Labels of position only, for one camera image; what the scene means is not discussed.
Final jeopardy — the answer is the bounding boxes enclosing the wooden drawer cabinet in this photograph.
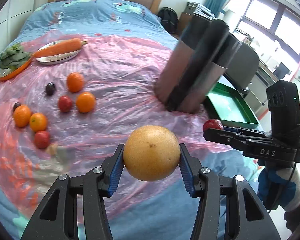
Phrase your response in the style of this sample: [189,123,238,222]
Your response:
[177,12,192,35]

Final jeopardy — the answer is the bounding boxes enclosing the green bok choy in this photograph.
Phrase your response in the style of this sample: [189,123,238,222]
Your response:
[0,43,32,70]

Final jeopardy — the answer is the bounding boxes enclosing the white printer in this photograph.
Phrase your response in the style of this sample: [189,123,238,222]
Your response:
[184,2,215,18]

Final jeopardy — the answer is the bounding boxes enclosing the orange mandarin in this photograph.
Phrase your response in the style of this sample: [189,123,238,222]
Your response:
[13,105,31,128]
[66,72,84,93]

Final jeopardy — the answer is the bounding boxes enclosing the pink plastic sheet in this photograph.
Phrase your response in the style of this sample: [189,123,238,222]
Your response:
[0,35,228,224]

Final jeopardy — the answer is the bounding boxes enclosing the dark plum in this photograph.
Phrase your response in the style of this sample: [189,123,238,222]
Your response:
[13,102,21,112]
[45,82,56,96]

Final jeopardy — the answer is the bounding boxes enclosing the white patterned plate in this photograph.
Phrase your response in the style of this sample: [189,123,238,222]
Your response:
[36,49,81,65]

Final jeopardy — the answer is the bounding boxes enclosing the black backpack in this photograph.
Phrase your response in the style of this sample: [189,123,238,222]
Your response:
[157,7,179,34]

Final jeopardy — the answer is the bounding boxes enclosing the black steel electric kettle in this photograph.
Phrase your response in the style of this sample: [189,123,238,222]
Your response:
[154,15,241,113]

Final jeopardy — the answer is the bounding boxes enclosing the orange top mandarin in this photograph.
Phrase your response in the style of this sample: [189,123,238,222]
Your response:
[66,72,84,93]

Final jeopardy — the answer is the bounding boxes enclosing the right gloved hand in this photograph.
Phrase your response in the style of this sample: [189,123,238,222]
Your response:
[257,167,300,212]

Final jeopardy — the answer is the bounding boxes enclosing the orange oval dish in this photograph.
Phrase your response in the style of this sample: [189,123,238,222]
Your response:
[0,59,32,81]

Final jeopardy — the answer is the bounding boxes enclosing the red apple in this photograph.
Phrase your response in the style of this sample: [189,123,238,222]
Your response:
[58,95,73,113]
[34,131,50,149]
[203,119,224,132]

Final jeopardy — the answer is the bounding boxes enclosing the white wardrobe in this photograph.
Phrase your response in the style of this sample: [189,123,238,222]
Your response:
[0,0,34,54]

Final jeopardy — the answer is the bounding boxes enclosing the green metal tray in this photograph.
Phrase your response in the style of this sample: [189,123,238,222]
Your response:
[203,83,260,129]

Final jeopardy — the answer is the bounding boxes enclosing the smooth orange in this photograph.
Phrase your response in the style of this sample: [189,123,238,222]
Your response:
[29,113,47,133]

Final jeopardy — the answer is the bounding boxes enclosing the large orange carrot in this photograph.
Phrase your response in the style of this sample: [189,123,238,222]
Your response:
[33,38,87,58]

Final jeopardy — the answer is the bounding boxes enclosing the yellow grapefruit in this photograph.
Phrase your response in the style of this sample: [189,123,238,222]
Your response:
[123,125,180,181]

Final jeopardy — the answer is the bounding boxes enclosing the grey office chair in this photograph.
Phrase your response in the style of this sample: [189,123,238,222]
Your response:
[224,42,259,98]

